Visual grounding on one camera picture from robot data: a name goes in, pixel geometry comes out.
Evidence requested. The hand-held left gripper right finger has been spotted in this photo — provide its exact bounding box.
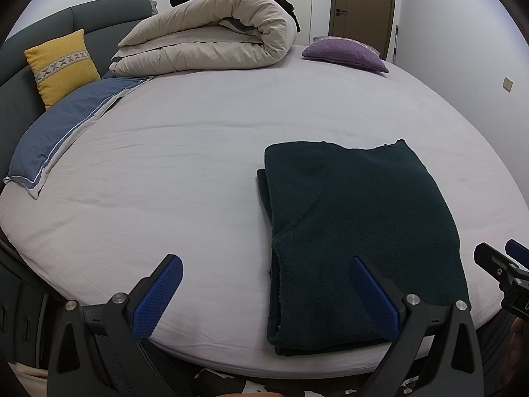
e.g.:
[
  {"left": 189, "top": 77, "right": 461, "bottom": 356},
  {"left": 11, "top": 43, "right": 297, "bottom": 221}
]
[{"left": 351, "top": 255, "right": 484, "bottom": 397}]

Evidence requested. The beige folded duvet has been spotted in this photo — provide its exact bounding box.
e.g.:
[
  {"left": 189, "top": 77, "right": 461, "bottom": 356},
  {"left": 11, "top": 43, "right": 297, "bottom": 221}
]
[{"left": 108, "top": 0, "right": 298, "bottom": 78}]

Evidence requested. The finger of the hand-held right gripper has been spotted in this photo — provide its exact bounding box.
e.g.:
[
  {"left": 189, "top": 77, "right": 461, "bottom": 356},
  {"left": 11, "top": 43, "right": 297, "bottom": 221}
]
[
  {"left": 505, "top": 239, "right": 529, "bottom": 269},
  {"left": 473, "top": 243, "right": 522, "bottom": 287}
]

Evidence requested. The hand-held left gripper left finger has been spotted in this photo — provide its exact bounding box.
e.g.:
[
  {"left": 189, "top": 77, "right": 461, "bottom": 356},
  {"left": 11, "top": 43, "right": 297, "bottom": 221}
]
[{"left": 46, "top": 253, "right": 184, "bottom": 397}]

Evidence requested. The white wardrobe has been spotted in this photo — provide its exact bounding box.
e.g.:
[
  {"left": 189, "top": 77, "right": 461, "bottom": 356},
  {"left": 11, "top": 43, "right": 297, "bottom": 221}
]
[{"left": 171, "top": 0, "right": 335, "bottom": 46}]

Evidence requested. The person's right hand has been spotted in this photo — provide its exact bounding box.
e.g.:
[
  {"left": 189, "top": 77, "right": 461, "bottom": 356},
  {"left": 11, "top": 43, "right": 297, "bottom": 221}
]
[{"left": 508, "top": 318, "right": 529, "bottom": 385}]

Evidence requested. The bed with white sheet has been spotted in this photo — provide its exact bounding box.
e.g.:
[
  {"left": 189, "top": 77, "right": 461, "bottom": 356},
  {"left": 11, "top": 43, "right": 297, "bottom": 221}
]
[{"left": 0, "top": 41, "right": 529, "bottom": 381}]

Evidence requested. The grey upholstered headboard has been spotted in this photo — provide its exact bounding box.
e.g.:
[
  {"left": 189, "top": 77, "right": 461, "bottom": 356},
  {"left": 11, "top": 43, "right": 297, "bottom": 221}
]
[{"left": 0, "top": 0, "right": 160, "bottom": 183}]

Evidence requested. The brown door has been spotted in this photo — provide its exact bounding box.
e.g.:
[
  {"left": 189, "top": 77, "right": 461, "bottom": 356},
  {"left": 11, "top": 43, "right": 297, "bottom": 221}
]
[{"left": 328, "top": 0, "right": 398, "bottom": 61}]

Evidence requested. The dark green sweater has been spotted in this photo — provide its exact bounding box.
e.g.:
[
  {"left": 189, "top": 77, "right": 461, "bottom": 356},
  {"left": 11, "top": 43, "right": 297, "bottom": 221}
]
[{"left": 256, "top": 138, "right": 472, "bottom": 357}]

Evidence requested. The yellow patterned pillow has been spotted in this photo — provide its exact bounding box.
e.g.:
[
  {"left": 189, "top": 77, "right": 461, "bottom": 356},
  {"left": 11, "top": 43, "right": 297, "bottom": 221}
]
[{"left": 24, "top": 29, "right": 102, "bottom": 110}]

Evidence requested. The purple pillow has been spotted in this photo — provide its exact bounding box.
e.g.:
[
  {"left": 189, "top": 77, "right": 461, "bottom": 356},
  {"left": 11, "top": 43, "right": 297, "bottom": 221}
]
[{"left": 302, "top": 36, "right": 390, "bottom": 74}]

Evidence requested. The blue pillow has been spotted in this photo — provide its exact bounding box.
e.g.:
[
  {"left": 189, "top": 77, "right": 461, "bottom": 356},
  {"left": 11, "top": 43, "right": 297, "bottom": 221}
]
[{"left": 3, "top": 75, "right": 155, "bottom": 200}]

